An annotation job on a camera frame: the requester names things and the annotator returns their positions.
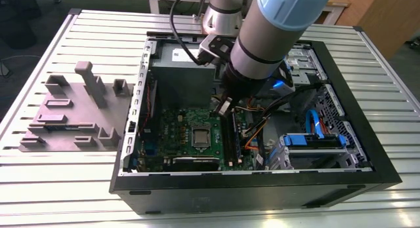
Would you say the orange data cable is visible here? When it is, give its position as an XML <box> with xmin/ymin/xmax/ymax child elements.
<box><xmin>244</xmin><ymin>119</ymin><xmax>269</xmax><ymax>150</ymax></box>

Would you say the metal drive cage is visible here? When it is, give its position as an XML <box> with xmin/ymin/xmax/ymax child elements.
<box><xmin>284</xmin><ymin>43</ymin><xmax>330</xmax><ymax>91</ymax></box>

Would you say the blue disk carrier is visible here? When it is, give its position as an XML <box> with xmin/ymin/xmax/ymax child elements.
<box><xmin>283</xmin><ymin>133</ymin><xmax>348</xmax><ymax>150</ymax></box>

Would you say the silver square CPU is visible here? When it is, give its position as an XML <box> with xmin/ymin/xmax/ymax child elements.
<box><xmin>194</xmin><ymin>129</ymin><xmax>209</xmax><ymax>143</ymax></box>

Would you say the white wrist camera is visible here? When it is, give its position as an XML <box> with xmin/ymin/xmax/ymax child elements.
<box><xmin>271</xmin><ymin>78</ymin><xmax>297</xmax><ymax>94</ymax></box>

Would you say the blue flat data cable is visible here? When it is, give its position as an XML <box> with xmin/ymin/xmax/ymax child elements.
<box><xmin>304</xmin><ymin>109</ymin><xmax>327</xmax><ymax>140</ymax></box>

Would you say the RAM stick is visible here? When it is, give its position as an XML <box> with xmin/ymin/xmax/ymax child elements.
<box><xmin>45</xmin><ymin>124</ymin><xmax>82</xmax><ymax>131</ymax></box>
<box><xmin>232</xmin><ymin>109</ymin><xmax>245</xmax><ymax>162</ymax></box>

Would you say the green motherboard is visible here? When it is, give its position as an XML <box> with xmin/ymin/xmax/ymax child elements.
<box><xmin>137</xmin><ymin>100</ymin><xmax>260</xmax><ymax>172</ymax></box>

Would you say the black cable bundle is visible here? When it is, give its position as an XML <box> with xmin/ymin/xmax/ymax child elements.
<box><xmin>257</xmin><ymin>82</ymin><xmax>330</xmax><ymax>120</ymax></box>

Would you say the metal disk bay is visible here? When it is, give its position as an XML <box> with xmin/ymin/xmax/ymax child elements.
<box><xmin>279</xmin><ymin>133</ymin><xmax>360</xmax><ymax>170</ymax></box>

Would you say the black PC case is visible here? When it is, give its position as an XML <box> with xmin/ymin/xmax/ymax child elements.
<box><xmin>109</xmin><ymin>31</ymin><xmax>403</xmax><ymax>215</ymax></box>

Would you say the metal socket cover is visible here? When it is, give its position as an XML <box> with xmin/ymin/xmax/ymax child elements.
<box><xmin>190</xmin><ymin>124</ymin><xmax>212</xmax><ymax>148</ymax></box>

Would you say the brown wooden cabinet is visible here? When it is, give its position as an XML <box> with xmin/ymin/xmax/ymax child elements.
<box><xmin>338</xmin><ymin>0</ymin><xmax>420</xmax><ymax>59</ymax></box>

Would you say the black camera cable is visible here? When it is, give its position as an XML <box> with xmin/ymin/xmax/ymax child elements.
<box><xmin>170</xmin><ymin>0</ymin><xmax>206</xmax><ymax>66</ymax></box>

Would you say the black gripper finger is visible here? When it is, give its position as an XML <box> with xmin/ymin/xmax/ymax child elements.
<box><xmin>213</xmin><ymin>95</ymin><xmax>236</xmax><ymax>116</ymax></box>

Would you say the black graphics card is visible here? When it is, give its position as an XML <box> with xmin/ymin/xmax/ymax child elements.
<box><xmin>164</xmin><ymin>155</ymin><xmax>221</xmax><ymax>172</ymax></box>

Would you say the grey power supply unit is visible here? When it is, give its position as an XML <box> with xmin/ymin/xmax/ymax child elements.
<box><xmin>149</xmin><ymin>43</ymin><xmax>217</xmax><ymax>103</ymax></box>

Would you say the black RAM slot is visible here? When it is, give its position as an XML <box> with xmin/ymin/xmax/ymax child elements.
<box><xmin>227</xmin><ymin>110</ymin><xmax>240</xmax><ymax>165</ymax></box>
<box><xmin>220</xmin><ymin>114</ymin><xmax>233</xmax><ymax>165</ymax></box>

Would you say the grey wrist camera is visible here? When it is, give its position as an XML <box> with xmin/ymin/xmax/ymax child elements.
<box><xmin>198</xmin><ymin>34</ymin><xmax>236</xmax><ymax>66</ymax></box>

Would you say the wooden desk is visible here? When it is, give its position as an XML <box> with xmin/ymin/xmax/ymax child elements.
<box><xmin>313</xmin><ymin>0</ymin><xmax>352</xmax><ymax>26</ymax></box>

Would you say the coloured power wire bundle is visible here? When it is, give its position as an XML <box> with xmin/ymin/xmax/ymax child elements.
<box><xmin>236</xmin><ymin>99</ymin><xmax>265</xmax><ymax>113</ymax></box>

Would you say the grey parts rack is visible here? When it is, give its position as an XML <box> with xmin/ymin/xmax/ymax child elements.
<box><xmin>19</xmin><ymin>61</ymin><xmax>137</xmax><ymax>152</ymax></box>

